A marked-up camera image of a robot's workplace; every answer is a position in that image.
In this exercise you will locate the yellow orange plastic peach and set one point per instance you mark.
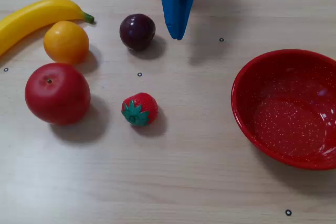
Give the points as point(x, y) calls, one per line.
point(66, 42)

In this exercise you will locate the red plastic apple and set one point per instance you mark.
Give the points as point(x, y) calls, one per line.
point(57, 94)

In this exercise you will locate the red speckled enamel bowl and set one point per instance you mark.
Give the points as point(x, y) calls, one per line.
point(286, 119)

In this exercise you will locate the yellow plastic banana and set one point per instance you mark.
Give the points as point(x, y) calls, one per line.
point(36, 12)

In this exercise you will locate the red plastic strawberry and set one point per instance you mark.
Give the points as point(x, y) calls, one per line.
point(143, 106)

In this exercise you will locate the dark purple plastic plum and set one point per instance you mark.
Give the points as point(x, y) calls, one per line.
point(137, 32)

